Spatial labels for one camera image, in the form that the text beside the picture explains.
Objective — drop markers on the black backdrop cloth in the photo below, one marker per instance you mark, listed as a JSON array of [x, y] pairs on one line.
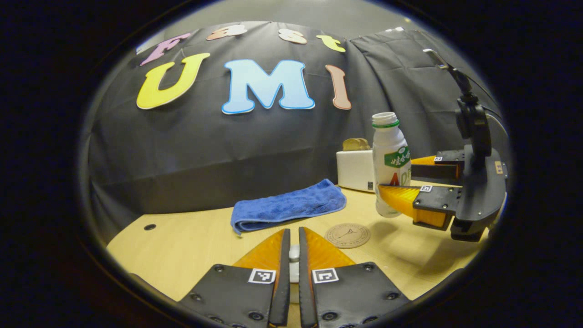
[[227, 150]]

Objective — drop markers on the white toaster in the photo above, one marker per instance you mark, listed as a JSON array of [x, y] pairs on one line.
[[355, 171]]

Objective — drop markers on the round cork coaster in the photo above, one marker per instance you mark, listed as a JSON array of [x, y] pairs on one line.
[[347, 235]]

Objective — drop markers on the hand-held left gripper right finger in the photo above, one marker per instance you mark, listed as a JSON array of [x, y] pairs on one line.
[[302, 273]]

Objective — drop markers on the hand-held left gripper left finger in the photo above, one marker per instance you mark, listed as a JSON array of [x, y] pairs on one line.
[[286, 273]]

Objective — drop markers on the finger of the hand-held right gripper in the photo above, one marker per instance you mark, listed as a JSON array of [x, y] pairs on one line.
[[432, 171], [437, 199]]

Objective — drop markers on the brown bread slice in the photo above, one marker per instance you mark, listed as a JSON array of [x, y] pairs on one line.
[[350, 145], [364, 144]]

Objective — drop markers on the blue towel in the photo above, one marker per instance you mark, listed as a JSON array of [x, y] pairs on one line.
[[287, 207]]

